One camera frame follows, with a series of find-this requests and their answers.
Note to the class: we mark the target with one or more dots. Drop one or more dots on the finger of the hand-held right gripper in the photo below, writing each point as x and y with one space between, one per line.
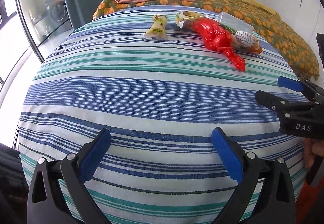
289 83
268 98

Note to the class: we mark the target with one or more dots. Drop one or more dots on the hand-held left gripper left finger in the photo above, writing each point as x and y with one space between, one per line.
97 155

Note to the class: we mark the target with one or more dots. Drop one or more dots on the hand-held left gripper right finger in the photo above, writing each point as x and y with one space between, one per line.
227 155

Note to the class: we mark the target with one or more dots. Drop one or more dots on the clear plastic box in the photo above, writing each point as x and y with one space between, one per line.
235 21

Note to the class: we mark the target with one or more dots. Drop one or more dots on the red plastic bag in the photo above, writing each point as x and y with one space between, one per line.
215 35

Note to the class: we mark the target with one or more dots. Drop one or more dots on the yellow and brown snack packet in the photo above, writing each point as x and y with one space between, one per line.
184 20

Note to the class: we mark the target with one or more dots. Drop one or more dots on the cream snack packet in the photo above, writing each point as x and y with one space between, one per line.
157 27

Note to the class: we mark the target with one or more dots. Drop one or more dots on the person's right hand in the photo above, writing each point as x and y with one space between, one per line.
315 149

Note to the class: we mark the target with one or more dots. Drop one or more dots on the orange cloth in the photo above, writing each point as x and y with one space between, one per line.
307 203

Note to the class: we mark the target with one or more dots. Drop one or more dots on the striped tablecloth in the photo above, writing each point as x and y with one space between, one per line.
151 92

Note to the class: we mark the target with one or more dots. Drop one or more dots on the dark cloth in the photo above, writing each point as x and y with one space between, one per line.
11 183

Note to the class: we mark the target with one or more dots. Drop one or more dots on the black framed window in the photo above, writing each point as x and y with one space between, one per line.
15 36

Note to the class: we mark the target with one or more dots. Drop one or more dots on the washing machine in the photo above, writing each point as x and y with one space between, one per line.
57 10

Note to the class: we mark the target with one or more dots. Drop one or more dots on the glass sliding door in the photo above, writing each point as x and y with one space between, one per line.
35 11

